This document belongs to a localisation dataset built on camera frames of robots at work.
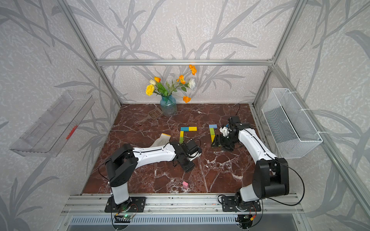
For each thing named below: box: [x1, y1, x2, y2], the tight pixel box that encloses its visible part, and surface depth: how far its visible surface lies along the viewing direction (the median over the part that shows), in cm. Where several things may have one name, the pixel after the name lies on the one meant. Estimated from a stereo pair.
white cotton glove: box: [149, 132, 172, 148], surface depth 101 cm
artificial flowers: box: [145, 64, 198, 104], surface depth 98 cm
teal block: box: [180, 126, 189, 132], surface depth 107 cm
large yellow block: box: [188, 126, 198, 132], surface depth 107 cm
